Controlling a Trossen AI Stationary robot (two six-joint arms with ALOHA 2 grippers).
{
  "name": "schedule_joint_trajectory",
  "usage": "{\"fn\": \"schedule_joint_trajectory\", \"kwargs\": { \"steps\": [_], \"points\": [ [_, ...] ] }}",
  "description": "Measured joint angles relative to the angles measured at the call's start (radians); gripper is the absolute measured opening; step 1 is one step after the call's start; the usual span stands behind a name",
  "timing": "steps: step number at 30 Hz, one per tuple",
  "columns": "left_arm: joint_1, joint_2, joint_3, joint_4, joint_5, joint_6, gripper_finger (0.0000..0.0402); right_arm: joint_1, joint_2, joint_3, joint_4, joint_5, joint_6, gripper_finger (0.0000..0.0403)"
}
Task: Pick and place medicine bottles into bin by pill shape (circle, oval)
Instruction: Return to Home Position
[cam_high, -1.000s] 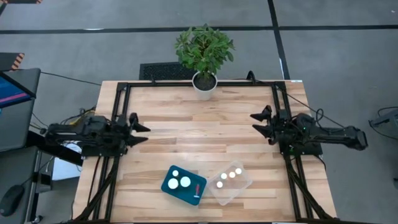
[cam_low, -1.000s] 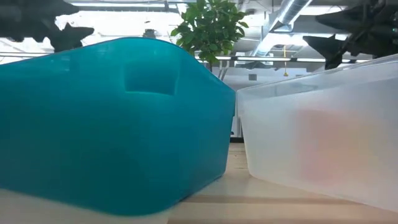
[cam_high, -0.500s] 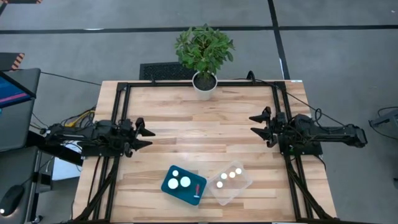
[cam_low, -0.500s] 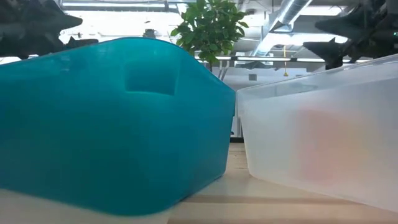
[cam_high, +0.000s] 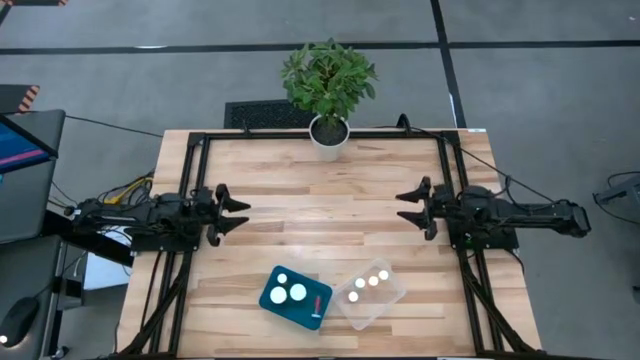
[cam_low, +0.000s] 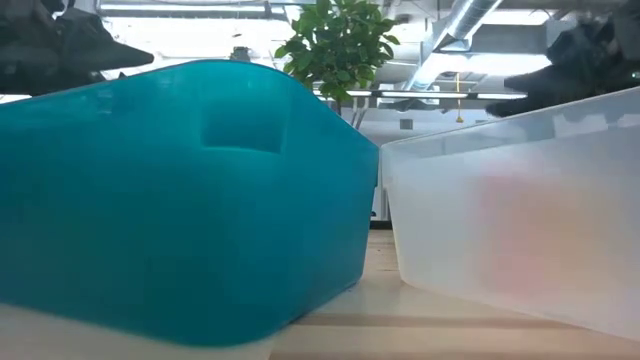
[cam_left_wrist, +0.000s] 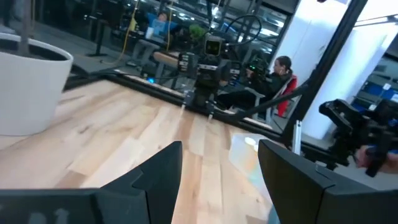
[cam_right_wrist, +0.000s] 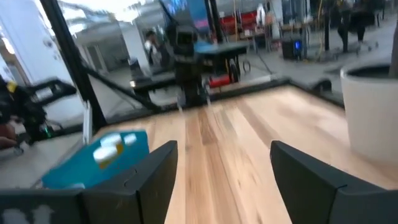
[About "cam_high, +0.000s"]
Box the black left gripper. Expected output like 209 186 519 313
193 182 253 249

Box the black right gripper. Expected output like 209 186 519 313
395 175 454 242

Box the clear plastic bin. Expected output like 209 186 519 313
332 257 407 333

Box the teal plastic bin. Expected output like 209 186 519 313
258 264 334 332

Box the black grille floor mat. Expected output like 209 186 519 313
223 99 317 130

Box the white plant pot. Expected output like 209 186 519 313
308 113 351 163

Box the white box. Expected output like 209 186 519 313
82 224 134 291

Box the green leafy plant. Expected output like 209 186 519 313
279 37 380 126

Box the grey stand base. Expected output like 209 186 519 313
592 172 640 221

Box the grey side desk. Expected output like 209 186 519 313
0 108 69 360

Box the black monitor blue screen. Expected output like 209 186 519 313
0 112 60 175

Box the black computer mouse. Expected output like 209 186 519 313
0 297 40 350

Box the hazard striped floor mat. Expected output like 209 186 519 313
0 83 41 115

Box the black aluminium table frame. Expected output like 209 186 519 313
112 130 539 360

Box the yellow cable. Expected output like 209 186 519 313
102 175 154 214

